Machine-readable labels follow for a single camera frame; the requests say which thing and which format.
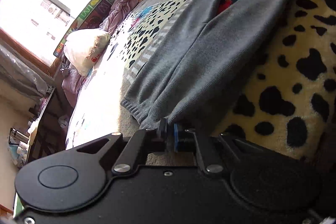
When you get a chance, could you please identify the grey knit sweater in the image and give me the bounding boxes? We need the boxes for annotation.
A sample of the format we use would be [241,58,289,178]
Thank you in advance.
[121,0,288,128]

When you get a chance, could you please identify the dark cluttered desk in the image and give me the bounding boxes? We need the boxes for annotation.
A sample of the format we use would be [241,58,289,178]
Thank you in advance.
[27,87,73,163]

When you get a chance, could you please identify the beige cartoon mouse blanket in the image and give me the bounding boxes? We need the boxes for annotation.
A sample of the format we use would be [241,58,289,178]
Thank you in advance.
[66,0,335,161]

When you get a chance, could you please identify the purple crumpled quilt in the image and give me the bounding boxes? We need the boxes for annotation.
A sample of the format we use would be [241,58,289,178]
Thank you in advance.
[61,0,139,107]

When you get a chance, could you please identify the white plastic bag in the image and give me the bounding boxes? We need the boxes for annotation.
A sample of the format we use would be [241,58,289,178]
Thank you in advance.
[63,29,110,77]

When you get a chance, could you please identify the colourful alphabet foam mat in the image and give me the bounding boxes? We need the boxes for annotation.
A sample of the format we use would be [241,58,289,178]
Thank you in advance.
[52,0,156,58]

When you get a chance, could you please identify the sheer window curtain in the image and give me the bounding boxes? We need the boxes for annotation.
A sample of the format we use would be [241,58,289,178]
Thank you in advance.
[1,45,49,101]

